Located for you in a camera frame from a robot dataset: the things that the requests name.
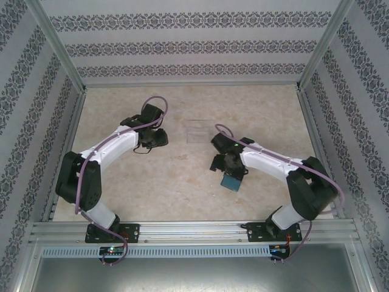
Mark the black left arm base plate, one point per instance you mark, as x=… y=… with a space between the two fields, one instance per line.
x=133 y=231

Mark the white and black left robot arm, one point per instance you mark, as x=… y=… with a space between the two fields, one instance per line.
x=115 y=143

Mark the aluminium corner post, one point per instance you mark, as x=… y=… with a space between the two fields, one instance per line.
x=322 y=45
x=59 y=45

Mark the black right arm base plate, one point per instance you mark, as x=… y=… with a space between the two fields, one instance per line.
x=255 y=231

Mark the blue folding card holder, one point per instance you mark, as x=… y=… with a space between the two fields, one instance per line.
x=231 y=184

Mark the aluminium table side rail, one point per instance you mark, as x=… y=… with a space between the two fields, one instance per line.
x=311 y=121
x=74 y=121

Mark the aluminium mounting rail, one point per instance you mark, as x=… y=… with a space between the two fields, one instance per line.
x=194 y=232

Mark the clear acrylic card stand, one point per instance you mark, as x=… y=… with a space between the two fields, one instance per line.
x=197 y=132

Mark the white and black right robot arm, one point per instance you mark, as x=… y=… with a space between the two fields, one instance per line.
x=267 y=164

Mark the sheet metal tray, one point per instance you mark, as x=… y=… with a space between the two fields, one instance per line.
x=194 y=276

